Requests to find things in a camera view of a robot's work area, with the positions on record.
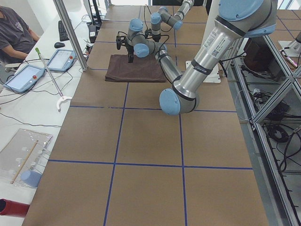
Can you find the near teach pendant tablet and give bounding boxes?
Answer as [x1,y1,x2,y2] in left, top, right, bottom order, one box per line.
[3,65,45,93]

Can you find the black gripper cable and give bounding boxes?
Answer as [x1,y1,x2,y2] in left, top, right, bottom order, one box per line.
[143,4,171,62]

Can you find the dark brown t-shirt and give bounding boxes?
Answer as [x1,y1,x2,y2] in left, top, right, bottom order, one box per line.
[105,54,166,83]

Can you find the seated person in grey shirt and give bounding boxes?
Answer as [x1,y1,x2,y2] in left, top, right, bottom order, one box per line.
[0,6,40,64]

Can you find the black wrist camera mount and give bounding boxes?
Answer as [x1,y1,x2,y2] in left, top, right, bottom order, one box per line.
[116,33,127,50]

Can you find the clear plastic bag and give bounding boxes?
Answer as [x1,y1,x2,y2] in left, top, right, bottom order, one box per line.
[0,129,53,188]

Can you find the wooden stick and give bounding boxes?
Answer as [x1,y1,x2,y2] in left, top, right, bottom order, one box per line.
[10,140,39,184]

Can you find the teach pendant tablet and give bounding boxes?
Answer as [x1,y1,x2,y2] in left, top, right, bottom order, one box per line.
[3,65,45,93]
[47,49,76,72]

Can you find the black keyboard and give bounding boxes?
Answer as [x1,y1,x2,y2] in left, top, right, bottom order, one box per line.
[58,20,69,41]

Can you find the red cylinder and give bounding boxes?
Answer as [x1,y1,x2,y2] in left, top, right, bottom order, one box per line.
[0,199,30,218]

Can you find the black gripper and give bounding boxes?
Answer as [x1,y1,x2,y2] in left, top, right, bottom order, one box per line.
[124,38,134,63]
[151,33,161,42]

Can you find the aluminium frame post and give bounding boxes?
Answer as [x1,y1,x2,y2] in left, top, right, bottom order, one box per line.
[53,0,87,72]

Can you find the blue plastic cup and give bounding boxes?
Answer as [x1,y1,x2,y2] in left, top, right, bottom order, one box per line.
[21,170,42,188]

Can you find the pink metal rod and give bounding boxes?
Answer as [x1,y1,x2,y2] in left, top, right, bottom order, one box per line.
[35,48,72,112]

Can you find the far teach pendant tablet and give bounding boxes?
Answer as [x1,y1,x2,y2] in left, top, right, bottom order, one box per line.
[47,49,76,72]

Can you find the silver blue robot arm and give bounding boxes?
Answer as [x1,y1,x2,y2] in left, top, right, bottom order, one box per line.
[124,0,277,115]
[148,0,195,42]

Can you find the black computer mouse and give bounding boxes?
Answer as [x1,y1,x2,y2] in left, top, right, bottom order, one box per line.
[54,42,65,48]

